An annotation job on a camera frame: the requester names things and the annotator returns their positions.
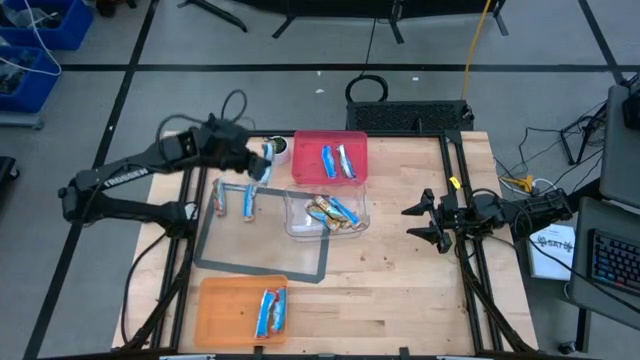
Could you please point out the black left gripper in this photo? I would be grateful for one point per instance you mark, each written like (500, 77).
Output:
(227, 142)

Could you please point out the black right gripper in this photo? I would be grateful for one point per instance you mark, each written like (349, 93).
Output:
(450, 215)

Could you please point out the blue and orange granola bar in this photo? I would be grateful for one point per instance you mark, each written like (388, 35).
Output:
(347, 215)

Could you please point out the gold granola bar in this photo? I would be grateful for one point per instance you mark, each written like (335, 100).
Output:
(320, 217)

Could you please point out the snack bars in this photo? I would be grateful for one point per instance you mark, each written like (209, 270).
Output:
(331, 209)

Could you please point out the silver and blue granola bar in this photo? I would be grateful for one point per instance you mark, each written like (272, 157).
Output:
(346, 162)

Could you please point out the blue red-ended granola bar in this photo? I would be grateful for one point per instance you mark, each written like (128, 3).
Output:
(280, 310)

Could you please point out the red green chocolate chip bar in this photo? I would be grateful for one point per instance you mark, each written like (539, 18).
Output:
(265, 315)

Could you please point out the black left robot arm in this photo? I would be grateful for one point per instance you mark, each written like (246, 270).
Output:
(125, 172)

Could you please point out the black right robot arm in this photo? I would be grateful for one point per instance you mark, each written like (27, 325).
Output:
(530, 212)

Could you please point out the succulent in white pot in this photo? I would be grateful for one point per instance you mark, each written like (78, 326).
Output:
(281, 147)

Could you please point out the small yellow tag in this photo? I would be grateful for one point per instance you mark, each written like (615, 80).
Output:
(454, 183)

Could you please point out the pink plastic bin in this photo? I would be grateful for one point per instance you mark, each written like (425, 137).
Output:
(307, 160)

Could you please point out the clear plastic bin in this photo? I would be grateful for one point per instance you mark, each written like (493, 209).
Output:
(297, 225)

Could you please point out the grey-bordered clear mat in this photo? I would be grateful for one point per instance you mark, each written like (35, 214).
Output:
(245, 245)

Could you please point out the black mesh computer tower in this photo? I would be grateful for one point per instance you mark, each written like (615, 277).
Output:
(405, 116)

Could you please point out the yellow plug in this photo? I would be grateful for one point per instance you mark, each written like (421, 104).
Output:
(522, 182)

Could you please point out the white booklet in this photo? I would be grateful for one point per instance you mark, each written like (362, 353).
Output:
(545, 265)

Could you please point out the orange plastic bin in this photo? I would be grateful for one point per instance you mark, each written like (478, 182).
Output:
(225, 312)

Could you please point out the grey desk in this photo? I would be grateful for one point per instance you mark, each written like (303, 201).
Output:
(582, 240)
(620, 165)

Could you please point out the black keyboard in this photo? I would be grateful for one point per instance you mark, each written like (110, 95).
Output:
(615, 260)

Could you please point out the blue plastic crate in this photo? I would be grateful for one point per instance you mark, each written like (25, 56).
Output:
(75, 30)
(42, 85)

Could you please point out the black desk device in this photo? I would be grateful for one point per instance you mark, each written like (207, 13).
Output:
(632, 110)

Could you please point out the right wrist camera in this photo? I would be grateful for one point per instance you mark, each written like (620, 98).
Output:
(444, 245)

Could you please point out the black aluminium table frame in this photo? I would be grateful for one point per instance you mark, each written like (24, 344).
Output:
(400, 133)

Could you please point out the silver aluminium bracket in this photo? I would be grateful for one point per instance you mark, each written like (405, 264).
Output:
(187, 357)
(465, 357)

